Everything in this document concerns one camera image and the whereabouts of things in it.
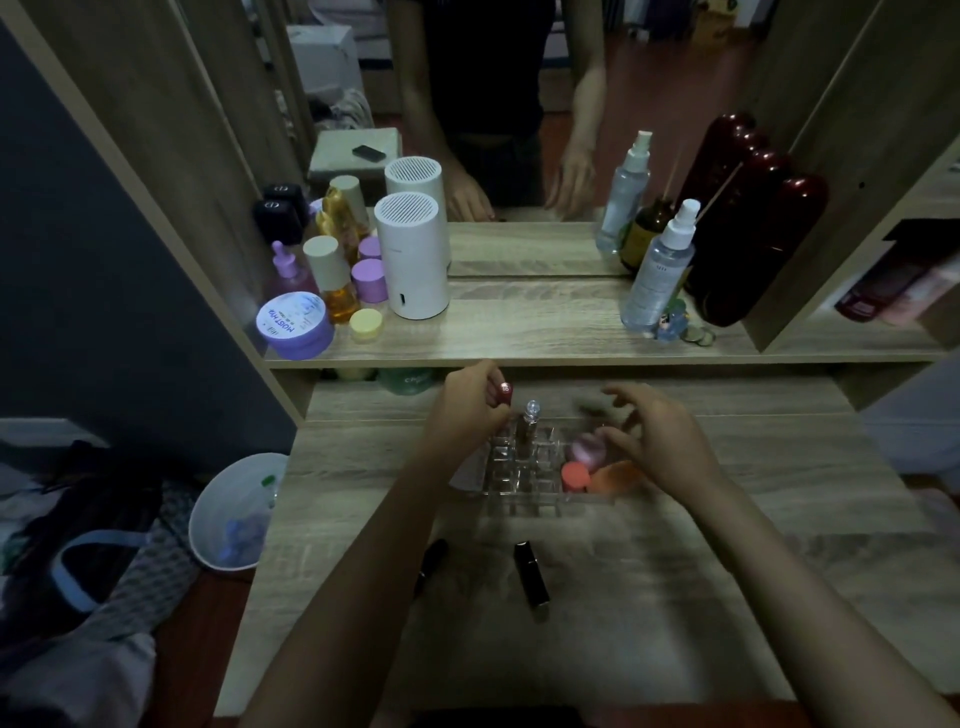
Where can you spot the large purple cream jar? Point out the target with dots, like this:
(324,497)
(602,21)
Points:
(295,326)

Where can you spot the orange makeup sponge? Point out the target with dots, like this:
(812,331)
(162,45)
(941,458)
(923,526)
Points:
(619,477)

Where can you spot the person's right forearm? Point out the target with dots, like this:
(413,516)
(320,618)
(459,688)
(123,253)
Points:
(795,600)

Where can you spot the wooden vanity desk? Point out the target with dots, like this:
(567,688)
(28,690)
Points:
(570,570)

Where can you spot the black lipstick tube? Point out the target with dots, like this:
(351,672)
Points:
(531,574)

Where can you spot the white cylindrical humidifier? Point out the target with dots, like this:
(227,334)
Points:
(411,259)

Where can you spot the person's left forearm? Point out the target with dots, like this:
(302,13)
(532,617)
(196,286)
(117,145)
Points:
(360,600)

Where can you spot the dark red tube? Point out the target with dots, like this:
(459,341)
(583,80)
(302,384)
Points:
(874,291)

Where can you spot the wall mirror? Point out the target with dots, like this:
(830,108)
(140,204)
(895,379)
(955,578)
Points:
(525,112)

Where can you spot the amber bottle with beige cap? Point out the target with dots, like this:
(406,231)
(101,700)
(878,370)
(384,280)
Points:
(331,279)

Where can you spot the red lipstick tube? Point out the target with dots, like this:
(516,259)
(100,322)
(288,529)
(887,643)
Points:
(505,392)

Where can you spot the coins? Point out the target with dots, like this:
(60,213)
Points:
(700,336)

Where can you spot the clear spray bottle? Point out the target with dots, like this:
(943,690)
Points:
(660,274)

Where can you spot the black compact case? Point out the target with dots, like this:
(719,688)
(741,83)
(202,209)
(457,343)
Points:
(274,221)

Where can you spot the pink dropper bottle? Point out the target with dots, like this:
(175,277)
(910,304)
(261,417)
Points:
(289,276)

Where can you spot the person's left hand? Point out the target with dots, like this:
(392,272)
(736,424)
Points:
(461,409)

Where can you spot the person's left fingers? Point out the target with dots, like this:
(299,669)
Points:
(487,394)

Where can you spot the green jar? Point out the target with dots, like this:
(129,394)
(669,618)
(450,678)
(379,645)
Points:
(405,381)

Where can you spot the clear acrylic makeup organizer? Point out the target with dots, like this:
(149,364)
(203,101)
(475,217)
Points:
(540,480)

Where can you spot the small yellow jar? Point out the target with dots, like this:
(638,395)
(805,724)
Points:
(365,325)

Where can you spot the person's right hand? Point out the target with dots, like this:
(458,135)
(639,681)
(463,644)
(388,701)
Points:
(671,450)

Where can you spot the white waste bin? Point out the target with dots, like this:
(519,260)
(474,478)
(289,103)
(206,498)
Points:
(236,514)

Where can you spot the small purple jar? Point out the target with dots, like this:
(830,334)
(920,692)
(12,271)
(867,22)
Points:
(370,282)

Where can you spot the small blue figurine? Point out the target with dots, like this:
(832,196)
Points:
(671,321)

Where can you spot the round coral makeup puff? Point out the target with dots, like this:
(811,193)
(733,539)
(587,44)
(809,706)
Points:
(575,477)

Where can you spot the person's right thumb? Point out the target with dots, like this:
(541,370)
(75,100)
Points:
(619,444)

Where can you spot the lipstick with crystal cap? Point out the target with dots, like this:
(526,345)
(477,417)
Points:
(531,420)

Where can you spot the dark red tall bottle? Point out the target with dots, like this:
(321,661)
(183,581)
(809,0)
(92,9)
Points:
(731,217)
(757,255)

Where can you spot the amber diffuser bottle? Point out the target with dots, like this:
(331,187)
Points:
(645,234)

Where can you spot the black mascara tube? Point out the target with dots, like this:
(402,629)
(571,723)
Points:
(431,562)

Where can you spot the pink makeup sponge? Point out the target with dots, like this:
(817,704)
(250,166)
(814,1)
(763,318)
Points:
(583,450)

